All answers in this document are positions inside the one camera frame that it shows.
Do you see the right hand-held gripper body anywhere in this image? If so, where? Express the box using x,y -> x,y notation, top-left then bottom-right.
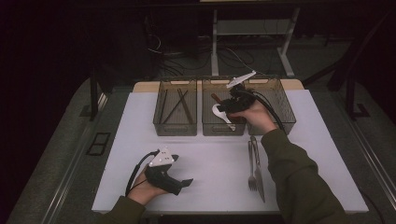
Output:
226,70 -> 257,115

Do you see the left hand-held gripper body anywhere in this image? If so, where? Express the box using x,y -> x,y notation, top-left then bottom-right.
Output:
144,147 -> 183,196

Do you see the white ceramic spoon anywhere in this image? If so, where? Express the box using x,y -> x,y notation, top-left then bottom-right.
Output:
211,103 -> 237,132

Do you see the smoky transparent plastic basket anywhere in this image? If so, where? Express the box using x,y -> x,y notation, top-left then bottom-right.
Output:
242,76 -> 297,136
152,77 -> 199,137
201,77 -> 247,137

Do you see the brown wooden chopstick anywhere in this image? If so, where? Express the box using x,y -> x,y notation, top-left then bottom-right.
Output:
177,88 -> 195,125
177,88 -> 193,125

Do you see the black chopstick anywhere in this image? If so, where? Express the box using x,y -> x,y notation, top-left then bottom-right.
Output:
162,90 -> 190,125
159,89 -> 169,125

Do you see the person's right hand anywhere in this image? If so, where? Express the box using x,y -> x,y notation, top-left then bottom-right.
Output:
232,99 -> 278,135

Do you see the metal fork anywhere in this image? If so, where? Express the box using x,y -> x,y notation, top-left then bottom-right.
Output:
247,140 -> 258,191

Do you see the metal table knife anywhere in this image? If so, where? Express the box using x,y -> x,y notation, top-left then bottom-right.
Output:
250,134 -> 266,203

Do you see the black metal stand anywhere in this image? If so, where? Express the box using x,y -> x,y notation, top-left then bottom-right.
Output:
345,74 -> 372,121

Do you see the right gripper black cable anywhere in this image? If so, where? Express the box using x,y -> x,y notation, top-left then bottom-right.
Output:
246,90 -> 286,132

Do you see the white metal desk frame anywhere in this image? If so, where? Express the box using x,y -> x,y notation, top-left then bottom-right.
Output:
210,7 -> 302,78

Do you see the black floor outlet frame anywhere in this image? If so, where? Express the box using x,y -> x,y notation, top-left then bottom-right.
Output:
86,132 -> 112,157

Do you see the floor cables bundle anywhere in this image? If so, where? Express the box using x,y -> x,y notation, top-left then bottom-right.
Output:
146,31 -> 272,77

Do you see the metal floor rail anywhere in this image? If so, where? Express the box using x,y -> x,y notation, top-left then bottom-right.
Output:
40,92 -> 108,224
330,92 -> 396,203

